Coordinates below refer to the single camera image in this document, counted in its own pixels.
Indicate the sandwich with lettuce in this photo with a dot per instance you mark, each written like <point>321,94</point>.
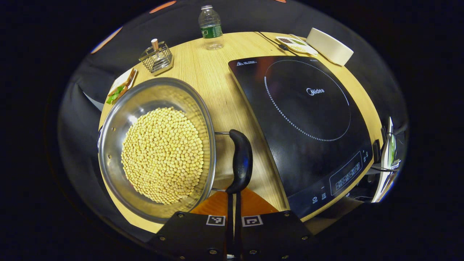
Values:
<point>121,88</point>

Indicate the white divided plate with beans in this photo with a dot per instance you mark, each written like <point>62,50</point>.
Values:
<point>295,45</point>

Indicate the white and green object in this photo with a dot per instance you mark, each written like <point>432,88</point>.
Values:
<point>390,146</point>

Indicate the white toaster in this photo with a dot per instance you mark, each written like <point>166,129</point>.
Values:
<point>330,47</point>

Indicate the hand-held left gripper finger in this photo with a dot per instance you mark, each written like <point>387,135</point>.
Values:
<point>230,235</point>
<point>238,235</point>

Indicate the black induction cooktop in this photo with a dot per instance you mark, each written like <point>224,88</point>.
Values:
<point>308,145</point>

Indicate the clear plastic water bottle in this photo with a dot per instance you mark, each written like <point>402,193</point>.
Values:
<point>211,30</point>

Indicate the pile of yellow soybeans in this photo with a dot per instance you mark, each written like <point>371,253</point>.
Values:
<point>163,156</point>

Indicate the glass shaker wooden cap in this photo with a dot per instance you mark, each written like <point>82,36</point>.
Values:
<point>156,46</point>

